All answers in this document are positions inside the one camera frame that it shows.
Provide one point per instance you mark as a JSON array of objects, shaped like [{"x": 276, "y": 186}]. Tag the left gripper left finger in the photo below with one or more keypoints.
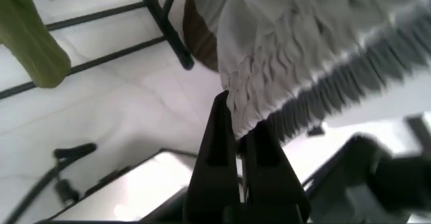
[{"x": 212, "y": 183}]

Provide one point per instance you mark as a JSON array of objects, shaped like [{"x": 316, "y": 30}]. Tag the green printed shirt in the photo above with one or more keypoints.
[{"x": 30, "y": 42}]

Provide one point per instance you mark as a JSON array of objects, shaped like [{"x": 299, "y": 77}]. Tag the white laundry basket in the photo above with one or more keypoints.
[{"x": 202, "y": 39}]

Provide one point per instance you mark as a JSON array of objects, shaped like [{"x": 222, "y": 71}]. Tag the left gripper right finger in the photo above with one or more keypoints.
[{"x": 272, "y": 183}]

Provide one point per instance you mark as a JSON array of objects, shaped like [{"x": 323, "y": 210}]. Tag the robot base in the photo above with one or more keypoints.
[{"x": 141, "y": 187}]

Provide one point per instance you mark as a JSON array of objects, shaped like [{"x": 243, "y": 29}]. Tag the pale grey garment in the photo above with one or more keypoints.
[{"x": 286, "y": 49}]

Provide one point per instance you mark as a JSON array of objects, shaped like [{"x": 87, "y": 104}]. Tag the black clothes rack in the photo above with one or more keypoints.
[{"x": 168, "y": 32}]

